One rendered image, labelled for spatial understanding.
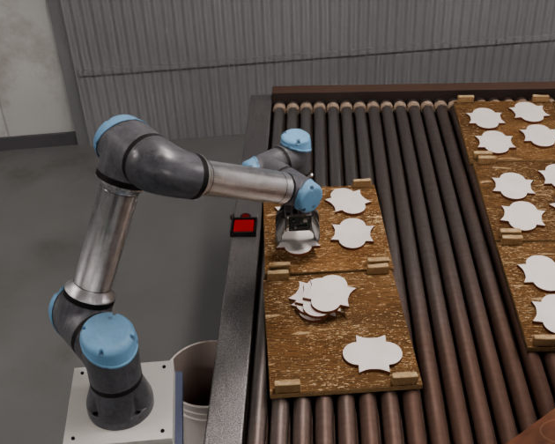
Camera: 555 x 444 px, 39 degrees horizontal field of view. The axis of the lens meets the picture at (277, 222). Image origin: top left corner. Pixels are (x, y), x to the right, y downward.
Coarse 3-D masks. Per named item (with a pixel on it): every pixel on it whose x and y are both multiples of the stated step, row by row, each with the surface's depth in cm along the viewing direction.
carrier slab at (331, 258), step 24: (360, 192) 241; (264, 216) 233; (336, 216) 232; (360, 216) 231; (264, 240) 223; (384, 240) 221; (264, 264) 215; (312, 264) 214; (336, 264) 214; (360, 264) 213
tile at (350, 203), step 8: (336, 192) 240; (344, 192) 240; (352, 192) 239; (328, 200) 237; (336, 200) 236; (344, 200) 236; (352, 200) 236; (360, 200) 236; (336, 208) 233; (344, 208) 233; (352, 208) 233; (360, 208) 233
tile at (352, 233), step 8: (344, 224) 227; (352, 224) 226; (360, 224) 226; (336, 232) 224; (344, 232) 223; (352, 232) 223; (360, 232) 223; (368, 232) 223; (336, 240) 221; (344, 240) 220; (352, 240) 220; (360, 240) 220; (368, 240) 220; (344, 248) 219; (352, 248) 218
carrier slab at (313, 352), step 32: (288, 288) 206; (384, 288) 205; (288, 320) 197; (352, 320) 196; (384, 320) 195; (288, 352) 188; (320, 352) 187; (320, 384) 179; (352, 384) 179; (384, 384) 178; (416, 384) 178
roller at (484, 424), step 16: (416, 112) 284; (416, 128) 275; (416, 144) 268; (432, 176) 250; (432, 192) 243; (432, 208) 237; (432, 224) 232; (448, 240) 224; (448, 256) 217; (448, 272) 212; (448, 288) 207; (448, 304) 204; (464, 304) 203; (464, 320) 197; (464, 336) 192; (464, 352) 188; (464, 368) 185; (464, 384) 183; (480, 384) 180; (480, 400) 176; (480, 416) 172; (480, 432) 169
